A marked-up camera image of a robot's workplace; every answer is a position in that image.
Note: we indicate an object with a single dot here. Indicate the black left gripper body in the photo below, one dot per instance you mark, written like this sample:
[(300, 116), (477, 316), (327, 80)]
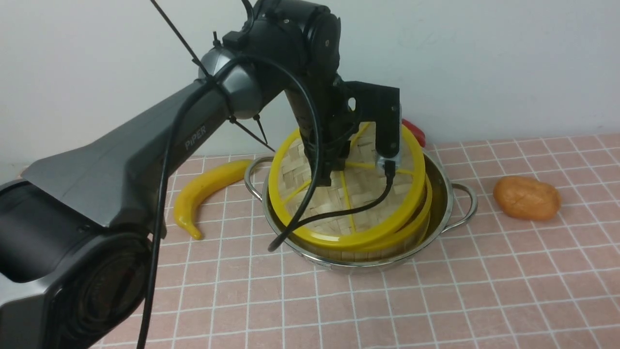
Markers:
[(326, 127)]

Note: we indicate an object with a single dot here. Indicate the yellow woven steamer lid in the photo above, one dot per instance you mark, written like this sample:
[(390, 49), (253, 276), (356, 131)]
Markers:
[(360, 183)]

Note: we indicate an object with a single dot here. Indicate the yellow bamboo steamer basket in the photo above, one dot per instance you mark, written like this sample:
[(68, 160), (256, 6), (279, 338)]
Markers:
[(409, 236)]

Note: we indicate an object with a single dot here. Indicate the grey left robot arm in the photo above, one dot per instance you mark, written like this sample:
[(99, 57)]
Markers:
[(80, 231)]

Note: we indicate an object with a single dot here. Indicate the stainless steel pot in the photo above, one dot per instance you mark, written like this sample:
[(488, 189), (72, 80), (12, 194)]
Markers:
[(440, 214)]

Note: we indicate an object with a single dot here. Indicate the red bell pepper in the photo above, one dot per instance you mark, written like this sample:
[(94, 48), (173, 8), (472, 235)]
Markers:
[(416, 131)]

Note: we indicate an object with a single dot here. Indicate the yellow plastic banana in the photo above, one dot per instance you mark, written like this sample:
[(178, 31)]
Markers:
[(199, 189)]

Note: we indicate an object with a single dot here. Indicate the pink checkered tablecloth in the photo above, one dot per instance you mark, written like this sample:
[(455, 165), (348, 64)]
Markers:
[(494, 283)]

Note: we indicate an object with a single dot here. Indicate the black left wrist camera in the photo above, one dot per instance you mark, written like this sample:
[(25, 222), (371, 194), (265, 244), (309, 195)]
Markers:
[(381, 105)]

